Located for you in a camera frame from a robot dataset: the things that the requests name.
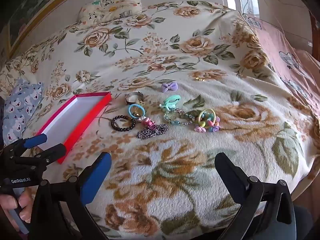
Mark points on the purple fabric bow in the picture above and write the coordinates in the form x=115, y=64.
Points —
x=169, y=87

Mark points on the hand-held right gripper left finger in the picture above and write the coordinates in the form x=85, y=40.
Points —
x=98, y=177

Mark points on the brown wooden furniture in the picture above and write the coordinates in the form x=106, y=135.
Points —
x=314, y=27

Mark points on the pink heart print quilt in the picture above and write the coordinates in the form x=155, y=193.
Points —
x=287, y=52

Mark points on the floral fleece blanket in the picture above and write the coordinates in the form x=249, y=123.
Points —
x=175, y=167

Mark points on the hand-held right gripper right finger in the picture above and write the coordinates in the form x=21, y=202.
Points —
x=228, y=171

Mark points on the gold framed wall picture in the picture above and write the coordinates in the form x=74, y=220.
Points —
x=27, y=17

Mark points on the person's left hand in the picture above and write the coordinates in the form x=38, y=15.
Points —
x=23, y=203

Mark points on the panda print pillow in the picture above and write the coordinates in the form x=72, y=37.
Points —
x=110, y=7

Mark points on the pink-edged white tray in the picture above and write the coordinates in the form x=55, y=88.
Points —
x=72, y=120

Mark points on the gold hair clip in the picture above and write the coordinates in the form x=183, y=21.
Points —
x=200, y=79

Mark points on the silver bangle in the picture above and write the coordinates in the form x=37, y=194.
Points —
x=132, y=100

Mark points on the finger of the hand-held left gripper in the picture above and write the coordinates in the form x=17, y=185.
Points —
x=53, y=152
x=36, y=140

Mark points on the blue bear print cloth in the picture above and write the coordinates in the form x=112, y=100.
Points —
x=21, y=105

